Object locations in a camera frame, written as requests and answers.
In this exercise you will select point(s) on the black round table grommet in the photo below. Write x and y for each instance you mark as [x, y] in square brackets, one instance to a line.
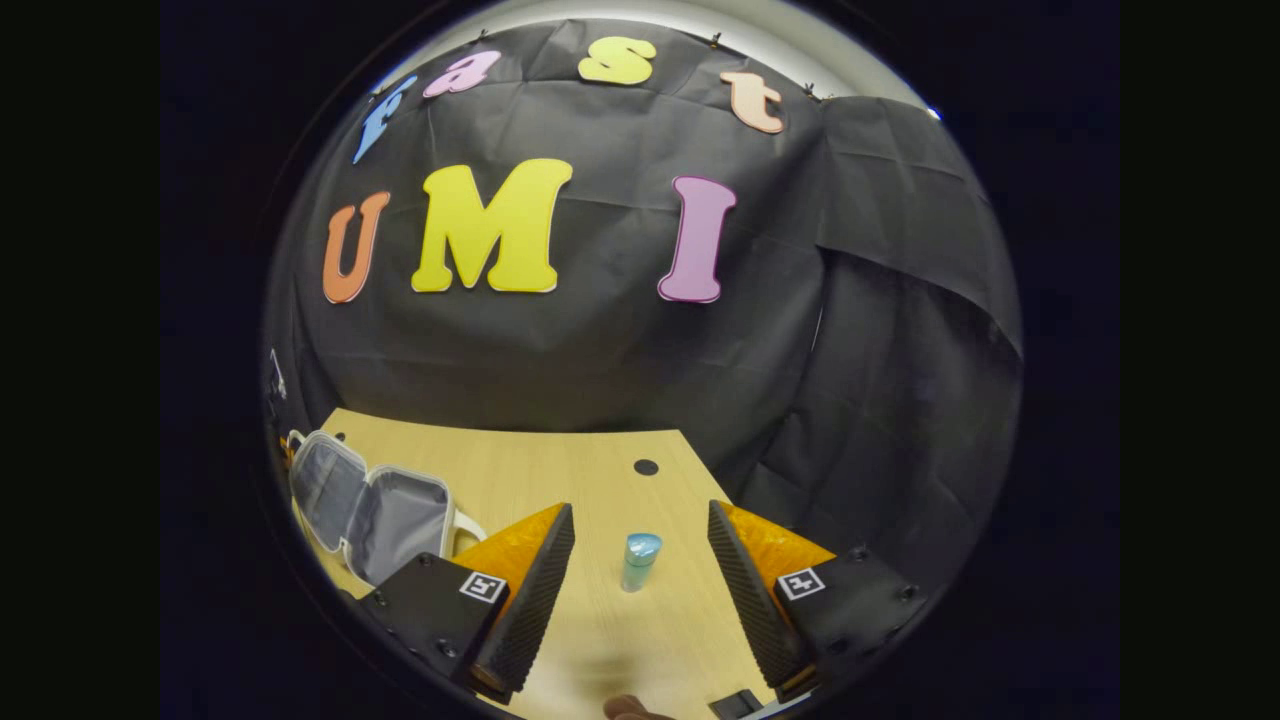
[646, 467]

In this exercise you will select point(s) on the blue cap skin care bottle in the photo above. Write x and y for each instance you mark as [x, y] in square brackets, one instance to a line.
[640, 560]

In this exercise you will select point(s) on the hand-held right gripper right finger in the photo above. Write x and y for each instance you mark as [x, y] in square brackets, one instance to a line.
[750, 600]

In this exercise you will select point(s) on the small white suitcase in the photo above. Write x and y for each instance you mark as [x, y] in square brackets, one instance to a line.
[395, 520]

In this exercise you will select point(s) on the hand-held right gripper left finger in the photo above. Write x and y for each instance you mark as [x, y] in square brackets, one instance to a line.
[530, 600]

